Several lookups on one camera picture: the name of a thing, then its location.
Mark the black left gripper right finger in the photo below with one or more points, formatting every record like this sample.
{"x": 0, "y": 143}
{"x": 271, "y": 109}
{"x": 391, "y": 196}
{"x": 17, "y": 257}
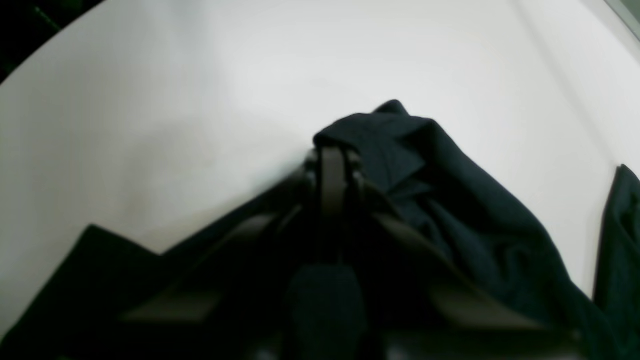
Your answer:
{"x": 419, "y": 306}

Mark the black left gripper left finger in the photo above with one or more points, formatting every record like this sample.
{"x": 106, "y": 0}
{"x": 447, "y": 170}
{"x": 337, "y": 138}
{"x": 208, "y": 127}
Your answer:
{"x": 227, "y": 304}

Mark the black t-shirt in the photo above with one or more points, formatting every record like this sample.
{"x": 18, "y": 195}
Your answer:
{"x": 484, "y": 231}

